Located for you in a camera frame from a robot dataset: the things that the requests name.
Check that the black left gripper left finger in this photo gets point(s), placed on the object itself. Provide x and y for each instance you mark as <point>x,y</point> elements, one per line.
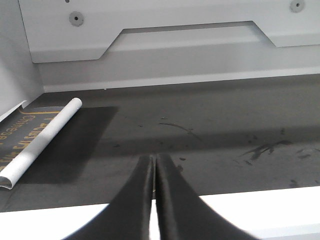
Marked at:
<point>127,217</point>

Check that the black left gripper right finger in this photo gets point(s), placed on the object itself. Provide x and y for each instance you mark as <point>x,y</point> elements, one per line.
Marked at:
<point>182,214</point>

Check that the white base cabinet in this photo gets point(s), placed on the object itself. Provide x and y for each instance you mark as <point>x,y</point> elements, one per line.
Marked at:
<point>283,214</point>

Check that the rolled white poster paper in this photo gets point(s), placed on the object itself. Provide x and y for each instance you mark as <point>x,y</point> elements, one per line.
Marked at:
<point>10,175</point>

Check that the white fume hood back panel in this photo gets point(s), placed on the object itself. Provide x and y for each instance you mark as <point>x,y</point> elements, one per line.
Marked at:
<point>69,45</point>

